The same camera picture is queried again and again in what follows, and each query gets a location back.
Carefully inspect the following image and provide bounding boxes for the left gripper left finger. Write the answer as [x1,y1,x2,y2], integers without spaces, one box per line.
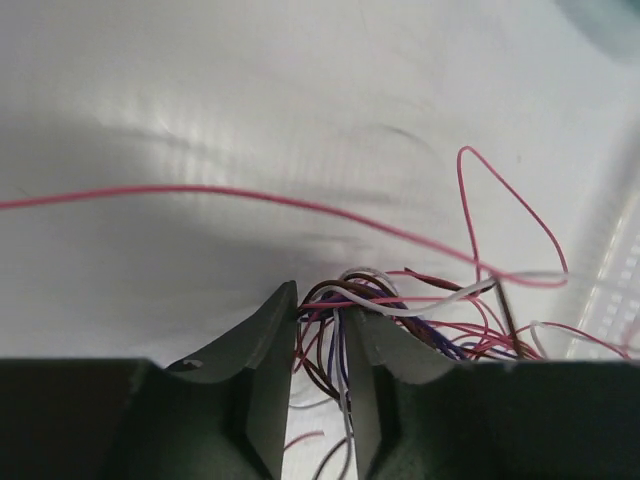
[166,281,298,479]

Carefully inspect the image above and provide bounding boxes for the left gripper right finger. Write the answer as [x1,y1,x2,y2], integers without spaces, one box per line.
[344,307,454,479]

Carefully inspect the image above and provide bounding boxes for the brown wires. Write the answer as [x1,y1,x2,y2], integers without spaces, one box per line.
[297,267,544,480]

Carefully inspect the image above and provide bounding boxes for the purple wires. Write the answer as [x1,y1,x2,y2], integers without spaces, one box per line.
[299,294,516,386]

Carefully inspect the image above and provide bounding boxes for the white wires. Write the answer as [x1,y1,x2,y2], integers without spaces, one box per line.
[287,267,631,441]

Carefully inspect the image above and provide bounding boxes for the pink wires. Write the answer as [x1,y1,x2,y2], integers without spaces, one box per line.
[0,145,640,466]

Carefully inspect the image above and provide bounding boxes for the lower white perforated basket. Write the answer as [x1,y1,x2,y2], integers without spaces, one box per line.
[566,142,639,360]

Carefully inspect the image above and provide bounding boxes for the teal translucent plastic bin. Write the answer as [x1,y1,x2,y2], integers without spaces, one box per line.
[556,0,639,62]

